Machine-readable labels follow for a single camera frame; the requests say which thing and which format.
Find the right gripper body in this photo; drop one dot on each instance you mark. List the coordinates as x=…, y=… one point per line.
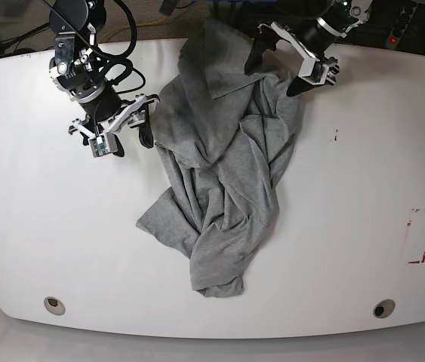
x=105, y=111

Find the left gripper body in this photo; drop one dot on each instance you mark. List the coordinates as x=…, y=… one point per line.
x=309, y=40

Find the grey T-shirt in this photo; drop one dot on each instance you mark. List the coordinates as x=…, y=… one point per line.
x=225, y=139

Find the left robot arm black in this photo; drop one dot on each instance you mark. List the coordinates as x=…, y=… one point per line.
x=338, y=17

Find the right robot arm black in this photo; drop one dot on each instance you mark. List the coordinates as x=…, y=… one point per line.
x=76, y=25

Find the white power strip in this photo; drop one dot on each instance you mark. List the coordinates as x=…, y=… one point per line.
x=400, y=25

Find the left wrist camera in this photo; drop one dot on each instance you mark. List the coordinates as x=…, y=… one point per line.
x=313, y=71

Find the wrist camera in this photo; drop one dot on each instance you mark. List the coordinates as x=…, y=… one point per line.
x=313, y=71
x=103, y=145

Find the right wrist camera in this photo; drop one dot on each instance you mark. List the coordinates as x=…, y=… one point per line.
x=103, y=145

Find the left table cable grommet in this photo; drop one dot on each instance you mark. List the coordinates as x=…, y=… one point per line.
x=54, y=306

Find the table cable grommet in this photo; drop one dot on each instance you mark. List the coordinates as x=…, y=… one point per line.
x=54, y=306
x=384, y=309

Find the right table cable grommet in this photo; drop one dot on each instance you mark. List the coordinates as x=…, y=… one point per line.
x=384, y=309

